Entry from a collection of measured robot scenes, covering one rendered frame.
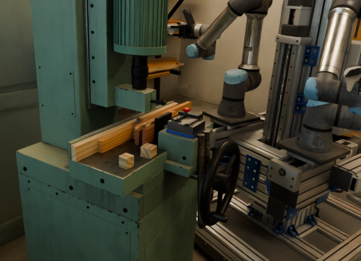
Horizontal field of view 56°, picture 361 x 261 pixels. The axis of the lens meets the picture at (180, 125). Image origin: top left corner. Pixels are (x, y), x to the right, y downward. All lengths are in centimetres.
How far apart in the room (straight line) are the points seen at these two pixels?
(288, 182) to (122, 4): 91
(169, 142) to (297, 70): 77
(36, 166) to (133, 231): 45
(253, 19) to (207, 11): 312
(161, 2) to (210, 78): 389
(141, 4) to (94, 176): 53
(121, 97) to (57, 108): 26
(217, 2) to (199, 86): 119
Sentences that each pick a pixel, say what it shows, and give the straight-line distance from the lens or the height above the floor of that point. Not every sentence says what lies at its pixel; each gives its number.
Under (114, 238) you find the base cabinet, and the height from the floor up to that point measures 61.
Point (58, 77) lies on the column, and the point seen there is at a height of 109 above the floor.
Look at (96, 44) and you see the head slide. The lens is 121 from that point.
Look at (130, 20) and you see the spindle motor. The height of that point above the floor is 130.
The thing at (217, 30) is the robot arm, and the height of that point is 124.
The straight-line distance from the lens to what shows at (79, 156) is 106.
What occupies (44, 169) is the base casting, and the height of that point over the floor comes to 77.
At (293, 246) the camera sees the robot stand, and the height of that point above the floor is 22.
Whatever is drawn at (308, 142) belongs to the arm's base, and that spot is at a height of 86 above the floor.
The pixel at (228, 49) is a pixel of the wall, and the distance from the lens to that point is 477.
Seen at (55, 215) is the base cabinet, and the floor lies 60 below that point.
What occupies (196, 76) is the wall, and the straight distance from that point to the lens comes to 509.
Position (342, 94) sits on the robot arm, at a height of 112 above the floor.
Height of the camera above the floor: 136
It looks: 20 degrees down
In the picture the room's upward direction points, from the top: 4 degrees clockwise
